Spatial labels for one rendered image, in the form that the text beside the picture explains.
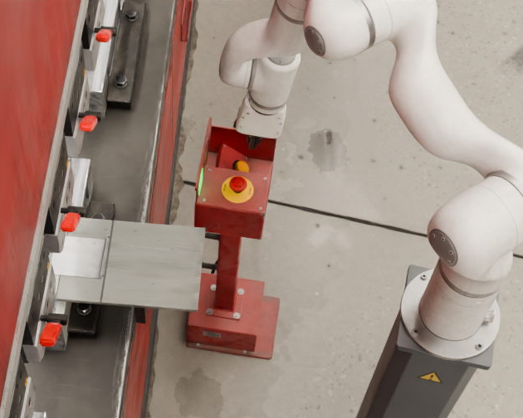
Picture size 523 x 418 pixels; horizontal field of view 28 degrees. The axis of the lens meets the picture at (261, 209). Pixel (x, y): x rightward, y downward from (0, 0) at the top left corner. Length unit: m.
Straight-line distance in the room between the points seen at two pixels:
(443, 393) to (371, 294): 1.05
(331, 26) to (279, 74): 0.43
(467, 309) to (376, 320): 1.26
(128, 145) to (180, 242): 0.36
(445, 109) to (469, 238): 0.21
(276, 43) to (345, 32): 0.34
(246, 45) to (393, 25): 0.40
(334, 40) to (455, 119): 0.23
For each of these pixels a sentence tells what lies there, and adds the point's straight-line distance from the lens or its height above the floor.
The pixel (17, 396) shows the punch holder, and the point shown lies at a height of 1.31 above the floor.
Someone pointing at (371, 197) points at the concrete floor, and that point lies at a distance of 3.32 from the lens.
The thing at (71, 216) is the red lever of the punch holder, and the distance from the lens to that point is 1.71.
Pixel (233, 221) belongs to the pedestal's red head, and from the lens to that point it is 2.37.
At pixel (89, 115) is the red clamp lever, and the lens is 1.86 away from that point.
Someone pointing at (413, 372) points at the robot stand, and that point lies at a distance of 2.08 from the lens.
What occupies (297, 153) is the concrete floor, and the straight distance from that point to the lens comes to 3.38.
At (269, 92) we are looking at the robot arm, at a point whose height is 1.08.
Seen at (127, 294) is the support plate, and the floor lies 1.00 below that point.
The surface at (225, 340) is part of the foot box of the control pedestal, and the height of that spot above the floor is 0.06.
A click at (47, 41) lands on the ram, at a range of 1.57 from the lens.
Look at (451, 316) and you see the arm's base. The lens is 1.90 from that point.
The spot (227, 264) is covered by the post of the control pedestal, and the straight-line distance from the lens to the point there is 2.70.
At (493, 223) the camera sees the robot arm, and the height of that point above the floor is 1.42.
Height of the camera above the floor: 2.75
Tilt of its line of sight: 58 degrees down
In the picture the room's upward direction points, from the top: 7 degrees clockwise
